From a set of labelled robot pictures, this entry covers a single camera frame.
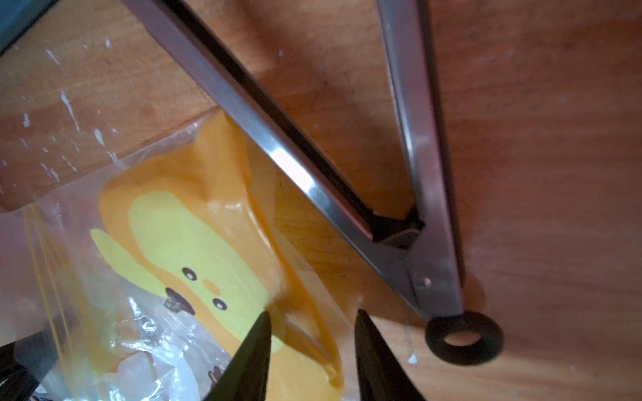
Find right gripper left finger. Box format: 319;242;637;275
204;312;272;401

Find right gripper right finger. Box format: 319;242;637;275
354;309;426;401

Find metal kitchen tongs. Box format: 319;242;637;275
126;1;504;366

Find clear bag yellow dog print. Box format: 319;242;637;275
1;111;358;400

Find teal plastic tray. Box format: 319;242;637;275
0;0;57;54

